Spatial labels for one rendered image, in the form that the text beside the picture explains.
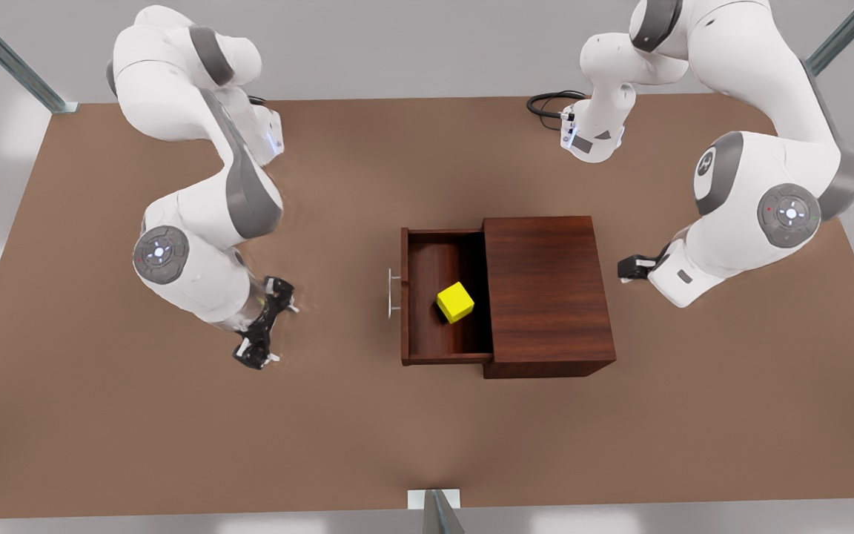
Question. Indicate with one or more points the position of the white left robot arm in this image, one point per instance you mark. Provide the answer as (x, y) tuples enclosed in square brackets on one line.
[(760, 185)]

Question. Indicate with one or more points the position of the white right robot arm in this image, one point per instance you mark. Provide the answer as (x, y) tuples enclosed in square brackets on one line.
[(197, 215)]

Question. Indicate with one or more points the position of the dark wooden cabinet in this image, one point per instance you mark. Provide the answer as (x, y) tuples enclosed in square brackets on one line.
[(545, 297)]

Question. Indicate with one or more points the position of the dark wooden drawer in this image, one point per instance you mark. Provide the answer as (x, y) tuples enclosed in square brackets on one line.
[(431, 259)]

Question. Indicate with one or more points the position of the yellow cube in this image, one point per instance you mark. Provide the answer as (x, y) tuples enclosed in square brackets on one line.
[(456, 302)]

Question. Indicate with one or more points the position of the silver frame post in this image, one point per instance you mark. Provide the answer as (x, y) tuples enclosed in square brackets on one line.
[(438, 512), (846, 33), (4, 52)]

